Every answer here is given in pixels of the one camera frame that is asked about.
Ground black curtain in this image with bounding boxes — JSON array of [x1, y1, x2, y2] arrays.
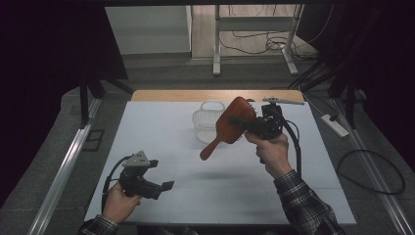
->
[[295, 0, 415, 165], [0, 0, 129, 210]]

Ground white table mat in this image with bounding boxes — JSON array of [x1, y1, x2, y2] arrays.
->
[[83, 101, 357, 227]]

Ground person's left hand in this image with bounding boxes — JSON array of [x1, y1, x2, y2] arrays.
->
[[103, 181, 142, 224]]

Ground black floor frame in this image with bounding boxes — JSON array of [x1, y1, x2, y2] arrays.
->
[[81, 128, 106, 153]]

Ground white power strip cable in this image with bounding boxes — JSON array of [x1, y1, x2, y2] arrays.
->
[[298, 85, 327, 118]]

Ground wooden paddle hairbrush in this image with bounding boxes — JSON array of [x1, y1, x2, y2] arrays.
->
[[199, 96, 260, 162]]

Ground tangled black floor cables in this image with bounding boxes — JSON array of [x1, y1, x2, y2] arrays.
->
[[218, 4, 319, 63]]

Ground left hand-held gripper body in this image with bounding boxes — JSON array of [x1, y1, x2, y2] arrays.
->
[[118, 150, 160, 198]]

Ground aluminium rail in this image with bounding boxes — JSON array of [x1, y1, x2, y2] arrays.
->
[[27, 97, 103, 235], [331, 97, 415, 235]]

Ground white power strip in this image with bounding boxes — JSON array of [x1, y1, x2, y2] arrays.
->
[[320, 114, 350, 139]]

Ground white desk frame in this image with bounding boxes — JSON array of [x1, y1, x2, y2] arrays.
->
[[212, 4, 305, 77]]

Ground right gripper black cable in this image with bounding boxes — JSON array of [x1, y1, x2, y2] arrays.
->
[[276, 109, 303, 176]]

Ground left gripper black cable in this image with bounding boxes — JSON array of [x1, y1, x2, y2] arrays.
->
[[101, 155, 133, 213]]

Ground person's right hand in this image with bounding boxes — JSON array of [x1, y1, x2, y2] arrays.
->
[[244, 131, 293, 180]]

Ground black metal stand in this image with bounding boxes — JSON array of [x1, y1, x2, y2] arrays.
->
[[287, 60, 361, 130], [78, 72, 133, 129]]

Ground black looped floor cable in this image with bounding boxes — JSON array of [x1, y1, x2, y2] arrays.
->
[[337, 149, 406, 196]]

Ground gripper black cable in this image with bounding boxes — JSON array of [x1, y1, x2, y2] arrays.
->
[[101, 155, 133, 213], [276, 109, 303, 176]]

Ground white plastic basket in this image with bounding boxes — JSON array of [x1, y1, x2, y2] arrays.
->
[[191, 100, 230, 145]]

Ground white cabinet panel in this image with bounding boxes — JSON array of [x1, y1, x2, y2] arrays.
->
[[105, 5, 193, 56]]

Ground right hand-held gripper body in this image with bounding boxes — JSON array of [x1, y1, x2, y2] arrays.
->
[[248, 97, 305, 141]]

